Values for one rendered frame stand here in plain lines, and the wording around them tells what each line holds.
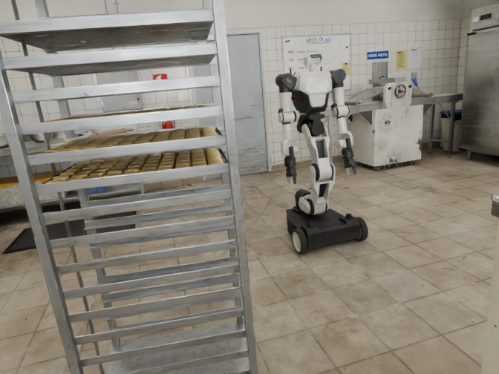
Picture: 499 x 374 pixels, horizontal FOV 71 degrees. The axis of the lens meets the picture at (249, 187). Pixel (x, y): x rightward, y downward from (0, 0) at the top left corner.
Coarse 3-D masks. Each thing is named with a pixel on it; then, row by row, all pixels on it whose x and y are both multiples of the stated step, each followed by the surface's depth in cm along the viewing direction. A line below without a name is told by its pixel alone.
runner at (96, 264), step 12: (156, 252) 117; (168, 252) 117; (180, 252) 118; (192, 252) 119; (204, 252) 120; (72, 264) 113; (84, 264) 114; (96, 264) 114; (108, 264) 115; (120, 264) 116
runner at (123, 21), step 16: (96, 16) 97; (112, 16) 97; (128, 16) 98; (144, 16) 99; (160, 16) 99; (176, 16) 100; (192, 16) 101; (208, 16) 101; (0, 32) 94; (16, 32) 95; (32, 32) 96; (48, 32) 98
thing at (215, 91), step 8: (208, 0) 138; (216, 72) 145; (216, 88) 147; (216, 96) 148; (216, 120) 150; (224, 152) 154; (224, 176) 157; (224, 200) 160; (232, 232) 165; (232, 256) 168; (232, 272) 170; (240, 304) 175; (240, 320) 177
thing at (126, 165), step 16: (96, 160) 143; (112, 160) 140; (128, 160) 136; (144, 160) 137; (160, 160) 138; (176, 160) 138; (192, 160) 128; (208, 160) 123; (64, 176) 117; (80, 176) 116; (96, 176) 113
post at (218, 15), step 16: (224, 16) 99; (224, 32) 100; (224, 48) 101; (224, 64) 102; (224, 80) 104; (224, 96) 105; (224, 112) 106; (240, 192) 113; (240, 208) 114; (240, 224) 116; (240, 240) 117; (240, 256) 119; (240, 272) 120; (256, 368) 132
